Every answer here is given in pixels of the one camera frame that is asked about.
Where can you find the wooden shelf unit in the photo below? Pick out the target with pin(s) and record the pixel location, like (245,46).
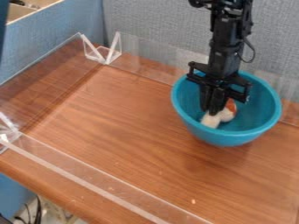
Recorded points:
(23,8)

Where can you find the clear acrylic barrier frame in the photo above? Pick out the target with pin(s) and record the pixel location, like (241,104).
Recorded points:
(94,140)

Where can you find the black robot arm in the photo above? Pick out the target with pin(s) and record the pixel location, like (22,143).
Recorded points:
(230,22)

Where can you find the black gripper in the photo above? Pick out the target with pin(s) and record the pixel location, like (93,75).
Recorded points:
(218,77)

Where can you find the blue plastic bowl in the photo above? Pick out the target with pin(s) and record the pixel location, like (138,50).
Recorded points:
(257,116)

